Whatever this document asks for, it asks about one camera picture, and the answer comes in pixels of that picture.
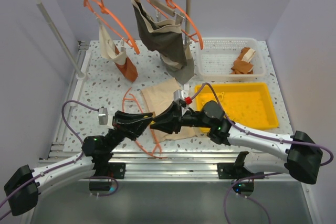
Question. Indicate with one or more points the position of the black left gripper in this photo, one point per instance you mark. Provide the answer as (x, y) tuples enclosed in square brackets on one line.
[(130, 125)]

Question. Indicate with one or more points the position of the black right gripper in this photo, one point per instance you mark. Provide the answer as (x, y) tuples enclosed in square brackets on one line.
[(170, 120)]

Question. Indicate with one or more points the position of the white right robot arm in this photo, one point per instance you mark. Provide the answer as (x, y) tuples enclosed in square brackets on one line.
[(297, 155)]

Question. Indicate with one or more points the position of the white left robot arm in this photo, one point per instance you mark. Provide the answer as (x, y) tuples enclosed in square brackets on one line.
[(27, 184)]

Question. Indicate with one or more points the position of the orange hanging underwear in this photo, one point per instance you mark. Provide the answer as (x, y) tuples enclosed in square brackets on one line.
[(125, 65)]

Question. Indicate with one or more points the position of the beige hanging underwear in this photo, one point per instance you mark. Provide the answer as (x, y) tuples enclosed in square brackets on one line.
[(108, 50)]

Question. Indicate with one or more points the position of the grey hanging underwear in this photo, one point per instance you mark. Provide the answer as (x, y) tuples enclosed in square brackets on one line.
[(166, 38)]

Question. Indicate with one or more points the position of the brown and cream underwear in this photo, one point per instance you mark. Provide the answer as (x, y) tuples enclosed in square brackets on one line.
[(242, 64)]

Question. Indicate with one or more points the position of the wooden clip hanger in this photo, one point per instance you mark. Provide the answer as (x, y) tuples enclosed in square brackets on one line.
[(166, 10)]

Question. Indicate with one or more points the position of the orange hanger with clothes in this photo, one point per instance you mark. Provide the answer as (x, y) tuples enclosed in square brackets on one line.
[(110, 20)]

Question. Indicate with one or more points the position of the pile of cream clothespins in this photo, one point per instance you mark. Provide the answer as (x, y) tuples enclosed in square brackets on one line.
[(205, 97)]

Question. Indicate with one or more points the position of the white plastic basket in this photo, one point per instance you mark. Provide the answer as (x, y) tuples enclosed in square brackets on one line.
[(216, 59)]

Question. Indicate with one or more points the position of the yellow plastic tray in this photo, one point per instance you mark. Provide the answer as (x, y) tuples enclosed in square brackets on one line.
[(251, 103)]

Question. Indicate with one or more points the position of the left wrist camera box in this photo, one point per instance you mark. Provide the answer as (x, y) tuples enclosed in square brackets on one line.
[(103, 116)]

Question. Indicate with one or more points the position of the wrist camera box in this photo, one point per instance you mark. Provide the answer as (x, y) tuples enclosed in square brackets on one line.
[(182, 98), (103, 116)]

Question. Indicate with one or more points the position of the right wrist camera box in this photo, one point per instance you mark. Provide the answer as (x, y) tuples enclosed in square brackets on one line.
[(182, 98)]

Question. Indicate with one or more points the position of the aluminium rail frame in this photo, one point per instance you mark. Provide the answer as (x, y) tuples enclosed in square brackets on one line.
[(187, 159)]

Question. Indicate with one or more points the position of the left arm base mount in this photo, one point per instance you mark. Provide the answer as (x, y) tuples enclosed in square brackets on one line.
[(105, 180)]

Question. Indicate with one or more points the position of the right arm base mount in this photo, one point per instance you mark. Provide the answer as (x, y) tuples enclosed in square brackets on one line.
[(231, 171)]

